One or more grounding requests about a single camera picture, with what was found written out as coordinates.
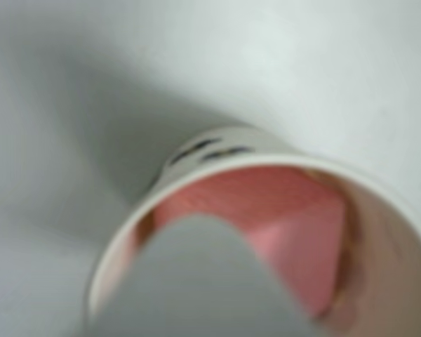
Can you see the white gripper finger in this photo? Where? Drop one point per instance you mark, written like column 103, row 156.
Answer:
column 203, row 281

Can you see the white flowered paper cup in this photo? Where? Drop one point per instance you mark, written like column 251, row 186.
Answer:
column 389, row 252

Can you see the pink block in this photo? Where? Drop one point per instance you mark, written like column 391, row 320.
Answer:
column 294, row 252

